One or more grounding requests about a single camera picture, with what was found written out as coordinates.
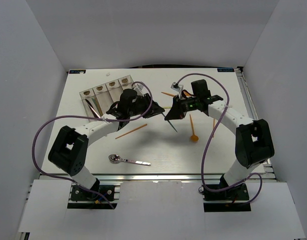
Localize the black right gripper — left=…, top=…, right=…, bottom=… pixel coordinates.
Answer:
left=164, top=94, right=199, bottom=121

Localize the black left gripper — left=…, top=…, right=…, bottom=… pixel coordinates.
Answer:
left=127, top=92, right=165, bottom=119

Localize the teal plastic spoon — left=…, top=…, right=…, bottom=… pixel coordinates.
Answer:
left=161, top=113, right=178, bottom=133

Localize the orange plastic spoon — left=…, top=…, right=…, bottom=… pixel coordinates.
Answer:
left=189, top=115, right=199, bottom=143

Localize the dark iridescent metal knife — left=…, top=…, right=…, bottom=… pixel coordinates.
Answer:
left=85, top=99, right=101, bottom=119

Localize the teal plastic knife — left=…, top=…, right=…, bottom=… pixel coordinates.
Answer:
left=91, top=98, right=98, bottom=109

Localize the silver metal spoon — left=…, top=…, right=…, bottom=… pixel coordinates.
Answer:
left=108, top=154, right=151, bottom=167

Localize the orange plastic knife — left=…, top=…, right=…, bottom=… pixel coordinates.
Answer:
left=94, top=97, right=103, bottom=117

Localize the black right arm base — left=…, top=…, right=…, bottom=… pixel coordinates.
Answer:
left=198, top=183, right=251, bottom=213

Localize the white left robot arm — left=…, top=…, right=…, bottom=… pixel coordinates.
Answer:
left=48, top=88, right=165, bottom=200

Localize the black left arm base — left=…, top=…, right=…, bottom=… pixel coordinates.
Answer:
left=67, top=184, right=120, bottom=210

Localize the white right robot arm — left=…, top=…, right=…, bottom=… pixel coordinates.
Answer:
left=164, top=79, right=275, bottom=200

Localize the orange plastic chopstick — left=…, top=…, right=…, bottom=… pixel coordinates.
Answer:
left=115, top=123, right=148, bottom=140
left=212, top=118, right=216, bottom=138

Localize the orange plastic fork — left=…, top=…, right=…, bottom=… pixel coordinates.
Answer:
left=161, top=92, right=176, bottom=97

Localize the clear four-compartment organizer tray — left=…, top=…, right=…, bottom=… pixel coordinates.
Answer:
left=79, top=75, right=134, bottom=118

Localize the blue label sticker right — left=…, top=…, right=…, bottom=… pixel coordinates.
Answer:
left=217, top=67, right=235, bottom=73

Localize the blue label sticker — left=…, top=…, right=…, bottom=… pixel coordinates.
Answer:
left=217, top=67, right=235, bottom=73
left=68, top=69, right=86, bottom=74

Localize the blue label sticker left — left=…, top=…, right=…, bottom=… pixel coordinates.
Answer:
left=68, top=69, right=86, bottom=74

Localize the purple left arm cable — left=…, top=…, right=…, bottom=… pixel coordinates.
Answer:
left=31, top=81, right=153, bottom=210

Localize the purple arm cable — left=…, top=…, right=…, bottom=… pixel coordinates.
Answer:
left=174, top=72, right=264, bottom=205
left=31, top=81, right=153, bottom=210

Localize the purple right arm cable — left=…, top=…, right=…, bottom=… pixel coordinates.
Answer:
left=174, top=72, right=264, bottom=205

